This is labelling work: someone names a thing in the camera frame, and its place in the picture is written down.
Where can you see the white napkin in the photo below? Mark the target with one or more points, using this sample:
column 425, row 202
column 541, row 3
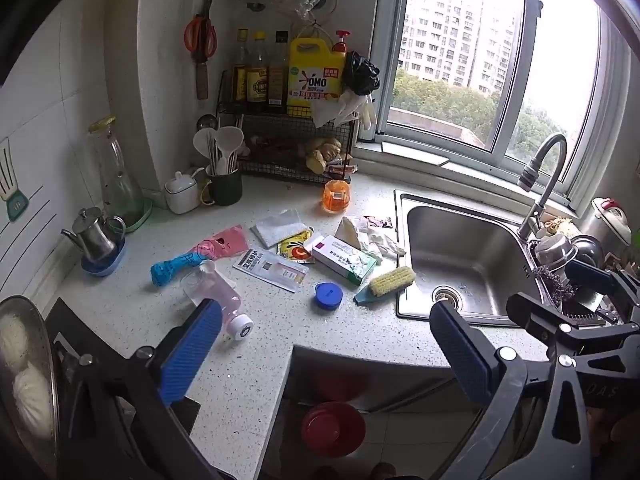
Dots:
column 271, row 230

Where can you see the blue round lid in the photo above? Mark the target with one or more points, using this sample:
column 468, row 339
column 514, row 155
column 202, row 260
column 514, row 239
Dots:
column 328, row 296

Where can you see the white plastic bag on rack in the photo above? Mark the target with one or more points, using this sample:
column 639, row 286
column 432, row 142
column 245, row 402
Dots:
column 347, row 108

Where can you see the black plastic bag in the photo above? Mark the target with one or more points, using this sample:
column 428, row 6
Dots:
column 360, row 75

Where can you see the white pink sachet packet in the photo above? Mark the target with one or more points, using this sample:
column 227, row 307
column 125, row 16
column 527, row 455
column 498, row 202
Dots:
column 272, row 269

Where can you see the brown sauce bottle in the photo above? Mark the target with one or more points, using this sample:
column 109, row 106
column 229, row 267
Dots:
column 257, row 72

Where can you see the yellow detergent jug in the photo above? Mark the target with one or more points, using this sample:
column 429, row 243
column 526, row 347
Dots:
column 315, row 72

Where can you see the black wire rack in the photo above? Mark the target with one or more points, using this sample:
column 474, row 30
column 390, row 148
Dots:
column 275, row 138

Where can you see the black gas stove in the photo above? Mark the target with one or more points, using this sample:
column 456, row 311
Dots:
column 113, row 423

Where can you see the white rice paddle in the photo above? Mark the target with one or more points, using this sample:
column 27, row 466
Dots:
column 229, row 140

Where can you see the wok with buns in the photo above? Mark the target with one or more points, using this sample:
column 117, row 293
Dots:
column 28, row 389

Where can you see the white tissue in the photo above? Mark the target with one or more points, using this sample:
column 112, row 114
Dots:
column 376, row 242

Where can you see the blue saucer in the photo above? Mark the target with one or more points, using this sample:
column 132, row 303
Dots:
column 106, row 266

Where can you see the white rice cooker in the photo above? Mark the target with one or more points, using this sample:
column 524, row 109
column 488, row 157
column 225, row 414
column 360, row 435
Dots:
column 607, row 222

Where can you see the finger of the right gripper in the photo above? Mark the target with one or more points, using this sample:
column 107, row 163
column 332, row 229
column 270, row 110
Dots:
column 530, row 314
column 600, row 281

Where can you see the steel bowl by faucet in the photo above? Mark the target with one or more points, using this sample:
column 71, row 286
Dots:
column 554, row 251

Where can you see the glass carafe bottle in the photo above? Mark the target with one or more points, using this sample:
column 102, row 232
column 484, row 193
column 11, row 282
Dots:
column 121, row 194

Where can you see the yellow yeast packet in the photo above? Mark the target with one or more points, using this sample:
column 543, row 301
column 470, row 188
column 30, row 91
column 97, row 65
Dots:
column 293, row 247

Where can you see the orange plastic cup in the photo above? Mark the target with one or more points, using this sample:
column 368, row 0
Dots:
column 336, row 196

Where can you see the white sugar pot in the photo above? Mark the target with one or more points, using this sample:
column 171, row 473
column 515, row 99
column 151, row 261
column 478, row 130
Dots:
column 182, row 193

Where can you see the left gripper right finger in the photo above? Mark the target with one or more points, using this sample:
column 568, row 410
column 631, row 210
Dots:
column 469, row 353

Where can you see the red trash bin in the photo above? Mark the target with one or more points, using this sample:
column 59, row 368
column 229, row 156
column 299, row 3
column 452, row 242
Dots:
column 333, row 429

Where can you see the red sauce packet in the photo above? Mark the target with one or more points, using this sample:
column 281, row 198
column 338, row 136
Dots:
column 375, row 222

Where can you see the clear plastic bottle white cap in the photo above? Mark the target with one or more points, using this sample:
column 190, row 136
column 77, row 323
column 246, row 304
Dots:
column 205, row 282

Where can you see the dark green mug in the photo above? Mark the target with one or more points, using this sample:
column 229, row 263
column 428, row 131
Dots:
column 221, row 189

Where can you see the red handled scissors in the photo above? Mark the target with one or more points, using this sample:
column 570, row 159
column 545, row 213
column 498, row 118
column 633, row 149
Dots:
column 200, row 39

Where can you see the green tray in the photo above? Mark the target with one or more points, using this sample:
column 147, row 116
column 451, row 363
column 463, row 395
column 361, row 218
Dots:
column 146, row 214

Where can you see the small steel teapot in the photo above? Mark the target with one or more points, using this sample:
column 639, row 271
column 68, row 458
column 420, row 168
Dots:
column 95, row 235

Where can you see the yellow bristle scrub brush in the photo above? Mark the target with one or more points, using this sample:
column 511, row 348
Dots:
column 386, row 285

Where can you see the stainless steel sink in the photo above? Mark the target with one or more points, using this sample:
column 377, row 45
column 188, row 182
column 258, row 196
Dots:
column 463, row 255

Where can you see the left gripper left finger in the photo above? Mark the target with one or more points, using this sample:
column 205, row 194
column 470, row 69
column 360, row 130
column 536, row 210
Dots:
column 182, row 352

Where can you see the ginger root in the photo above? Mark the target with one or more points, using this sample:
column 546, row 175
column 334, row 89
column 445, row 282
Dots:
column 319, row 152

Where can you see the white green medicine box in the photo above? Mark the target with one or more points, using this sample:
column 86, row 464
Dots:
column 347, row 261

